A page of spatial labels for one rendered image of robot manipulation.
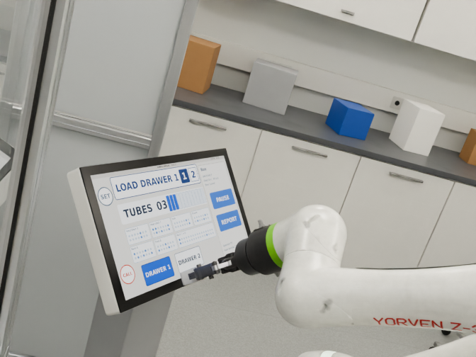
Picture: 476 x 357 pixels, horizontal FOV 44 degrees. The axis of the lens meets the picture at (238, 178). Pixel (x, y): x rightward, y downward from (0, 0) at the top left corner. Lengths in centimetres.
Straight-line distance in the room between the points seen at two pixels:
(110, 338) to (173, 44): 96
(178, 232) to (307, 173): 218
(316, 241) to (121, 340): 68
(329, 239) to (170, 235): 46
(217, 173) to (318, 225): 58
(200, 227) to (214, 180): 15
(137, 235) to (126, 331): 31
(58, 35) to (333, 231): 56
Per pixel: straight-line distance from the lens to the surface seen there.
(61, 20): 81
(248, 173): 348
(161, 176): 140
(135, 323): 153
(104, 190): 127
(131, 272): 127
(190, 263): 140
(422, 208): 379
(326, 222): 105
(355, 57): 413
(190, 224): 143
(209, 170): 154
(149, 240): 132
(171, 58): 198
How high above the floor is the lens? 166
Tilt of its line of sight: 19 degrees down
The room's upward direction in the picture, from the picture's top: 17 degrees clockwise
